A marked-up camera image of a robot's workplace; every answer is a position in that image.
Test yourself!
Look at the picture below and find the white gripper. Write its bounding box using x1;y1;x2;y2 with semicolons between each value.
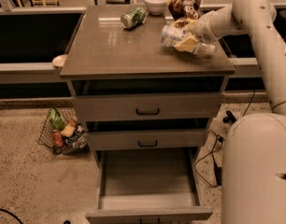
174;16;218;52

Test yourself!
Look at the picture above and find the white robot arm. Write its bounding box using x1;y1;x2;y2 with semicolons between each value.
186;0;286;224

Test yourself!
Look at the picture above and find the grey drawer cabinet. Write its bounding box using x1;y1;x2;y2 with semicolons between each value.
60;4;236;224

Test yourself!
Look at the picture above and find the middle grey drawer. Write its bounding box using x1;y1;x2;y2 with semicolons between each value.
86;118;209;150

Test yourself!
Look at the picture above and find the grey drawer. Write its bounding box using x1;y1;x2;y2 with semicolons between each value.
85;147;213;224
86;118;209;150
68;77;224;121

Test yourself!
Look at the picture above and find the top grey drawer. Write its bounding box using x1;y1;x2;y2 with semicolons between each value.
68;77;224;121

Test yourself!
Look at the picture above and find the bottom grey drawer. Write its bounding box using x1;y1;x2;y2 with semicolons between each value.
85;147;213;224

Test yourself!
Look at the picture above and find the brown chip bag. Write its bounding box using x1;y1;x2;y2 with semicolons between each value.
166;0;201;21

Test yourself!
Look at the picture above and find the white bowl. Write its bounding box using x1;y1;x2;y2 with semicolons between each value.
143;0;167;15

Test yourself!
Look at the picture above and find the green soda can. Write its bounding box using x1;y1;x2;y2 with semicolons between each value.
121;7;147;30

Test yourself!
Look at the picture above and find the black wheeled stand base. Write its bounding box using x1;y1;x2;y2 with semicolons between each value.
222;110;236;123

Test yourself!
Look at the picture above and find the small round white disc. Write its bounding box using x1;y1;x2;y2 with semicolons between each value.
52;54;67;67

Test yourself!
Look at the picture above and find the black floor pedal box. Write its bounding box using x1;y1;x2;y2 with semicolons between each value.
214;167;222;186

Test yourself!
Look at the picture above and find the green chip bag in basket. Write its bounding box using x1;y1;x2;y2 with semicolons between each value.
48;108;65;131

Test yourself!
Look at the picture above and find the black floor cable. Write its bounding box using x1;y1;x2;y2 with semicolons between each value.
193;91;258;189

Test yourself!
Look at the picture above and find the black wire basket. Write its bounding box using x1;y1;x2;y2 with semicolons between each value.
38;107;89;155

